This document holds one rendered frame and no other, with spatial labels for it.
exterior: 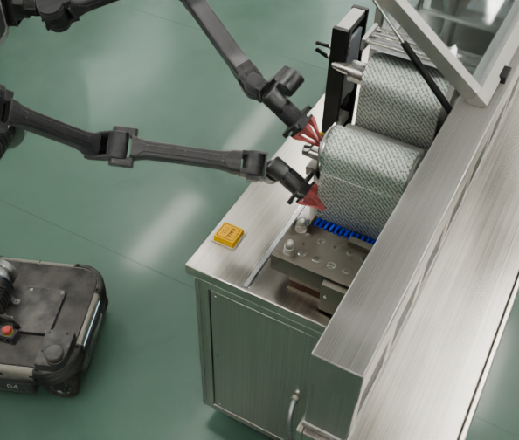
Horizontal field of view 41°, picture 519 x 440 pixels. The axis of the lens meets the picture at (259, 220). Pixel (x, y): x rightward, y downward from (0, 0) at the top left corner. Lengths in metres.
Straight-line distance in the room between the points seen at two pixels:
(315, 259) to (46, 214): 1.95
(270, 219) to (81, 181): 1.72
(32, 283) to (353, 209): 1.52
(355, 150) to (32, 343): 1.53
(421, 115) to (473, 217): 0.53
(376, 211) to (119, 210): 1.88
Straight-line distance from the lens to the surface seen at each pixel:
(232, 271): 2.06
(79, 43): 4.83
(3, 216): 3.66
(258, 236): 2.15
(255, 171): 1.95
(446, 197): 1.25
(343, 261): 1.94
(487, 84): 1.50
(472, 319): 1.36
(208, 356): 2.42
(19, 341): 2.83
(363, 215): 1.96
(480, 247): 1.49
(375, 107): 2.04
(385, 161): 1.84
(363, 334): 1.02
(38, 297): 2.92
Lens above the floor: 2.49
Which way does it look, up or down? 46 degrees down
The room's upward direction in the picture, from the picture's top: 2 degrees clockwise
